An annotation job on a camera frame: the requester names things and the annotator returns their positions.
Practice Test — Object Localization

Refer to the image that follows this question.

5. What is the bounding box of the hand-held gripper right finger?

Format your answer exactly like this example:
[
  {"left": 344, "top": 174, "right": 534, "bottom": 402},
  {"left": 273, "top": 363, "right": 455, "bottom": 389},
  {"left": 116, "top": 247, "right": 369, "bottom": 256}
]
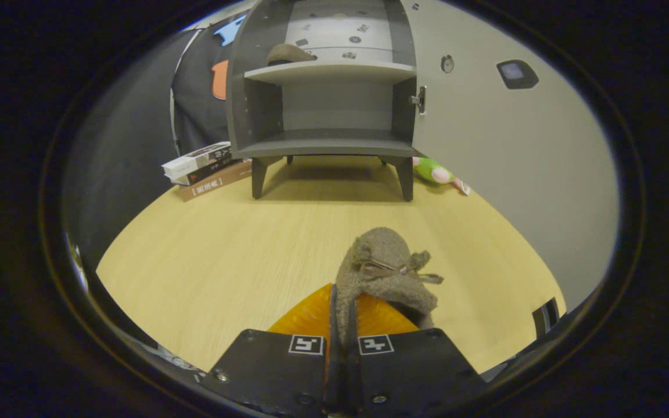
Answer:
[{"left": 346, "top": 290, "right": 486, "bottom": 416}]

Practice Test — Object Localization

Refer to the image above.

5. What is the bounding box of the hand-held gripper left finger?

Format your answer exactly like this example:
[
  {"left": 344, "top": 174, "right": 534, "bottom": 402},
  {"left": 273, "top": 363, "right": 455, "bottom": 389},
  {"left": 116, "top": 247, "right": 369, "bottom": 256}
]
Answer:
[{"left": 210, "top": 283, "right": 341, "bottom": 416}]

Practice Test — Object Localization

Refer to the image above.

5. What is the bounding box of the brown fuzzy shoe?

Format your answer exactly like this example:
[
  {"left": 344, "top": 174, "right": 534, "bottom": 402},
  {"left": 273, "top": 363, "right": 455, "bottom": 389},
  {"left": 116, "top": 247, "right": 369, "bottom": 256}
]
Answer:
[
  {"left": 334, "top": 226, "right": 444, "bottom": 343},
  {"left": 266, "top": 44, "right": 318, "bottom": 66}
]

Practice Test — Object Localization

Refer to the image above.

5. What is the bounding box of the brown book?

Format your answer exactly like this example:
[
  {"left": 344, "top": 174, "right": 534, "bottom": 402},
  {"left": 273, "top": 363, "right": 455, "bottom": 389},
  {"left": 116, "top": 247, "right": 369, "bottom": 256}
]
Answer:
[{"left": 179, "top": 161, "right": 253, "bottom": 203}]

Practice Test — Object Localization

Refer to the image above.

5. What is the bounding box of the green and pink plush toy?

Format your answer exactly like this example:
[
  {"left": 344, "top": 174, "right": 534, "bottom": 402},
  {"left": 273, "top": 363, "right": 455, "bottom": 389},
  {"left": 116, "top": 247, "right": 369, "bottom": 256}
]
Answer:
[{"left": 413, "top": 157, "right": 472, "bottom": 196}]

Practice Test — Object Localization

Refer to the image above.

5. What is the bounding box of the black book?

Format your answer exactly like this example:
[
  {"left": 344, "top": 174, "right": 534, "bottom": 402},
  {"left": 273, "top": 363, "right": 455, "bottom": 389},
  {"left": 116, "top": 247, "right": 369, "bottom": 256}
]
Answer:
[{"left": 171, "top": 154, "right": 243, "bottom": 186}]

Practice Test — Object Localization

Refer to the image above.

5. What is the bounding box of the black backdrop cloth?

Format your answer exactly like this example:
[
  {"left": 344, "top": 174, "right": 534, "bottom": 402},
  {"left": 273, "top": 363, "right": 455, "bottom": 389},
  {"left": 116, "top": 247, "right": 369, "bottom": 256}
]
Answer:
[{"left": 62, "top": 12, "right": 248, "bottom": 268}]

